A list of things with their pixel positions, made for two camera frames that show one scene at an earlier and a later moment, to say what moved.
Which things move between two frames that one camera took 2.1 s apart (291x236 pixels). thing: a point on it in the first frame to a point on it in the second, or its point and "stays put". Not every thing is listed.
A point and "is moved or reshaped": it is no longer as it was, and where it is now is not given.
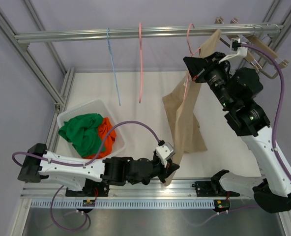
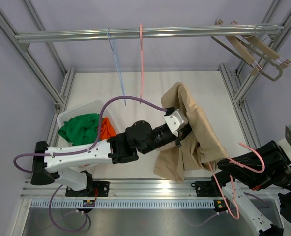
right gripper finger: (212, 59) to (261, 157)
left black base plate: (91, 189) stays put
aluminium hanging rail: (151, 34) stays put
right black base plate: (205, 189) stays put
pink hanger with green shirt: (141, 62) stays put
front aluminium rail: (171, 190) stays put
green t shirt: (82, 132) stays put
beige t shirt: (182, 107) is moved or reshaped
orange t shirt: (104, 128) stays put
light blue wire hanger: (115, 70) to (113, 44)
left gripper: (165, 172) to (183, 132)
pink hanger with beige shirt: (191, 54) to (240, 165)
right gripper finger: (196, 65) to (250, 168)
